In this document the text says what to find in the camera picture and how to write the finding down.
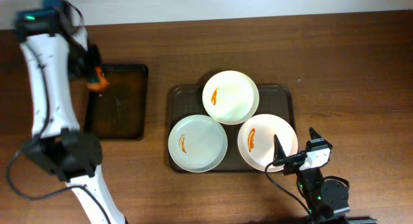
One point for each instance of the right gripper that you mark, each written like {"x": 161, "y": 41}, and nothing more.
{"x": 297, "y": 162}

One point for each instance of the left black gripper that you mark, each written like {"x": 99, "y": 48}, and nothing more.
{"x": 86, "y": 66}

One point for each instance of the orange green scrub sponge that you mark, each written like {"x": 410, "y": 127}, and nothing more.
{"x": 98, "y": 81}

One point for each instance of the white plate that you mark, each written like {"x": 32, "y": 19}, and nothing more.
{"x": 230, "y": 97}
{"x": 255, "y": 139}
{"x": 197, "y": 143}

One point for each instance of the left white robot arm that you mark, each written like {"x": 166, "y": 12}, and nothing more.
{"x": 56, "y": 47}

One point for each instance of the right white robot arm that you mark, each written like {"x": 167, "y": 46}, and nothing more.
{"x": 326, "y": 197}

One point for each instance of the small dark water tray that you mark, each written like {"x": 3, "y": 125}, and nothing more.
{"x": 118, "y": 112}

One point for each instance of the large brown serving tray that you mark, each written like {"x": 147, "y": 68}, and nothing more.
{"x": 186, "y": 100}

